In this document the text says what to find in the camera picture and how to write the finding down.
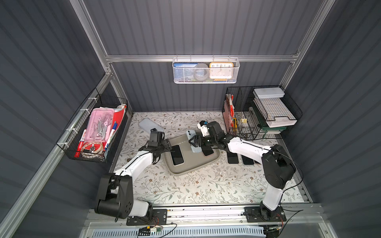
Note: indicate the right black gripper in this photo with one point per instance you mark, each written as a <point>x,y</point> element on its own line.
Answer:
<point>199,141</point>

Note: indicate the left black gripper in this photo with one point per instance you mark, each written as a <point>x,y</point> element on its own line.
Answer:
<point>162,147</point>

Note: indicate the black phone pink case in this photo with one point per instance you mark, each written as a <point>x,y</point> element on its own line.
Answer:
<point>247,161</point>
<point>207,151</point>

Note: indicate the beige plastic storage tray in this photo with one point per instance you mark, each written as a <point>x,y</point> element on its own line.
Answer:
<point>193,161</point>

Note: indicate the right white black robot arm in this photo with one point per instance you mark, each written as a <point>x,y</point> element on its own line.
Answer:
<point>278,168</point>

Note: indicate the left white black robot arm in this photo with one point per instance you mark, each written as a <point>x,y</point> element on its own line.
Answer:
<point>115,196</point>

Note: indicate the black phone cream case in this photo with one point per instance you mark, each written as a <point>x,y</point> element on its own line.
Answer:
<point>176,155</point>

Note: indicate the blue box in basket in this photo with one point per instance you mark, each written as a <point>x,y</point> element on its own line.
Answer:
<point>184,72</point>

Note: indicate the white flat box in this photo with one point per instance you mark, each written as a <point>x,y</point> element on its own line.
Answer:
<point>270,92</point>

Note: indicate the grey translucent tray lid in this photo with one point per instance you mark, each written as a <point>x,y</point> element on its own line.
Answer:
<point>147,125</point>

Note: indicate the yellow utility knife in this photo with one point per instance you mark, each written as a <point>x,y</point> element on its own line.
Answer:
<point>234,125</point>

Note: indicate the red scissors in organizer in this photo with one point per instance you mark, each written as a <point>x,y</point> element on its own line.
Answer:
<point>229,100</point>

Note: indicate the blue white marker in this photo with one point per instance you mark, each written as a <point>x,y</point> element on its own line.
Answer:
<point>112,132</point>

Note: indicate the red folder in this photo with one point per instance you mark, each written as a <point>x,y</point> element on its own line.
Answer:
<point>118,116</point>

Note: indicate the red tape dispenser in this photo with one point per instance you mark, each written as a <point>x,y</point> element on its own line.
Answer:
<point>92,147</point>

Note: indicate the pink plastic tool case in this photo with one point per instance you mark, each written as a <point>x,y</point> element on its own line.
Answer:
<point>99,125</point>

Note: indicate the grey tape roll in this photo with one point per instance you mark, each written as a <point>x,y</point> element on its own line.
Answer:
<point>201,72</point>

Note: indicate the yellow white alarm clock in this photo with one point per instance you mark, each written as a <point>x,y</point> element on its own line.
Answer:
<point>221,70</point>

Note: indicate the white grid notebook stack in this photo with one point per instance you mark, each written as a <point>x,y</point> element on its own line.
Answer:
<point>275,112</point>

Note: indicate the black wire desk organizer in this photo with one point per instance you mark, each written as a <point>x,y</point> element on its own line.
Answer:
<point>246,118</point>

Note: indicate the black wire side basket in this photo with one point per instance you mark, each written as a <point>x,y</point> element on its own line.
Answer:
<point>69,142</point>

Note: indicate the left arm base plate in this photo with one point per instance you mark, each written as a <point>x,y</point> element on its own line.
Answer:
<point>152,218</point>

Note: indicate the white wire wall basket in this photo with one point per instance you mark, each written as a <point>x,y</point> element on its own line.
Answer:
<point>207,60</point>

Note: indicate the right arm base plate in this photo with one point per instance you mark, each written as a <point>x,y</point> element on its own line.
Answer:
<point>258,214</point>

